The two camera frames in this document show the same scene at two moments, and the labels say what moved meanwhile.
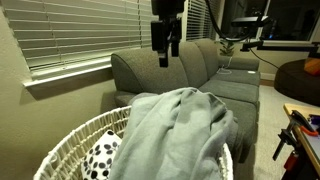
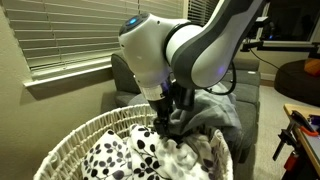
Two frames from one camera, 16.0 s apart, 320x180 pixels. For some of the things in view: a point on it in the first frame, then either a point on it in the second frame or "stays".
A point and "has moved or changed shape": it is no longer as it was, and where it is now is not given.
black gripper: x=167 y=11 → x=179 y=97
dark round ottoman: x=292 y=79 stays
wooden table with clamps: x=302 y=133 stays
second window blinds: x=199 y=23 stays
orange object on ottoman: x=312 y=66 stays
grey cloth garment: x=176 y=134 has moved or changed shape
